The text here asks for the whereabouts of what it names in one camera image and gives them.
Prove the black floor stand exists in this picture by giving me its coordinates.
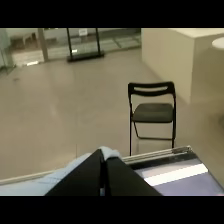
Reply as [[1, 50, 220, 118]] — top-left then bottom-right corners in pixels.
[[65, 27, 106, 63]]

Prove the light blue garment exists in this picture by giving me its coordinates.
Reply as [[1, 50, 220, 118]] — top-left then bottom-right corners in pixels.
[[0, 145, 122, 197]]

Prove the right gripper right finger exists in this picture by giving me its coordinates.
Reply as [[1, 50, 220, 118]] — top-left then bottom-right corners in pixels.
[[105, 156, 162, 197]]

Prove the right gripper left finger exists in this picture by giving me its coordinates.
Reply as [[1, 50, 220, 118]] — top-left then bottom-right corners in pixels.
[[45, 148, 105, 197]]

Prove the black folding chair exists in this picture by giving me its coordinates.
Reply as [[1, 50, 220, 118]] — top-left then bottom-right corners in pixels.
[[127, 81, 177, 157]]

